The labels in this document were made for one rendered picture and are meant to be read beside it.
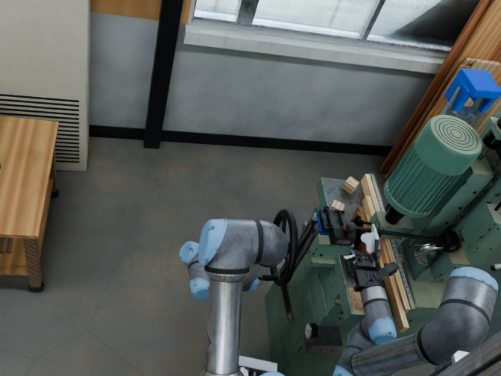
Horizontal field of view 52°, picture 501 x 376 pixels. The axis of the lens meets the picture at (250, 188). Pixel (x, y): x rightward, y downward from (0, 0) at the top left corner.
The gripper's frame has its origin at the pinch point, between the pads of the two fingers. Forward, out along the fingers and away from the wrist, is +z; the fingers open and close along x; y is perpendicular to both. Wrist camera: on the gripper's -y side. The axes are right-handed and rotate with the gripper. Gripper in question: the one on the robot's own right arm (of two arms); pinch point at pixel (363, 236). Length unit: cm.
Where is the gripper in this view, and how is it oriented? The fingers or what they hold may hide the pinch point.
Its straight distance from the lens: 172.2
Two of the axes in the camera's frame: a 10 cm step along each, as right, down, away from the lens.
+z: -0.8, -7.8, 6.2
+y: -9.5, -1.2, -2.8
